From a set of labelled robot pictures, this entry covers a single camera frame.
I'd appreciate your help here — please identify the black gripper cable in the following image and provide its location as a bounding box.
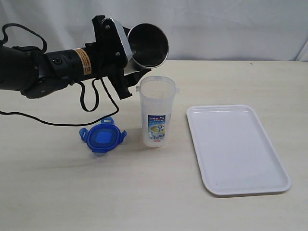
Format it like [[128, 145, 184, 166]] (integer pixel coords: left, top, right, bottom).
[[0, 23, 120, 127]]

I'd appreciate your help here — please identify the clear plastic tall container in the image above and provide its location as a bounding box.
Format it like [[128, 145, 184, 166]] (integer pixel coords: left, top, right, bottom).
[[136, 76, 179, 147]]

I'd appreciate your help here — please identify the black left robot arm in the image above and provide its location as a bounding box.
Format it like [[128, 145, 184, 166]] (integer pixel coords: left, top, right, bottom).
[[0, 15, 151, 99]]

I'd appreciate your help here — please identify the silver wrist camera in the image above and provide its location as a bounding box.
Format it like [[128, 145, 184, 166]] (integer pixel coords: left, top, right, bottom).
[[103, 18, 132, 62]]

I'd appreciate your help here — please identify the blue plastic lid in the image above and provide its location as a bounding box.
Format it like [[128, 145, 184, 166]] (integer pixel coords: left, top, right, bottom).
[[79, 116, 127, 156]]

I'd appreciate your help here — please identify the stainless steel cup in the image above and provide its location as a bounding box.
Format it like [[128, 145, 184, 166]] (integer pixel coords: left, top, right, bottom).
[[124, 23, 169, 75]]

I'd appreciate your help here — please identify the white curtain backdrop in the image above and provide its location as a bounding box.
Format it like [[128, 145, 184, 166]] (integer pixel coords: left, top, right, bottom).
[[0, 0, 308, 61]]

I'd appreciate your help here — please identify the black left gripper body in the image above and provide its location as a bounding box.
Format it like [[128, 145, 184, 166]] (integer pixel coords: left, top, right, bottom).
[[85, 15, 152, 99]]

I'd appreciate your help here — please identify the white plastic tray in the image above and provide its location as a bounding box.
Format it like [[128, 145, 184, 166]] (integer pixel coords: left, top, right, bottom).
[[186, 104, 292, 197]]

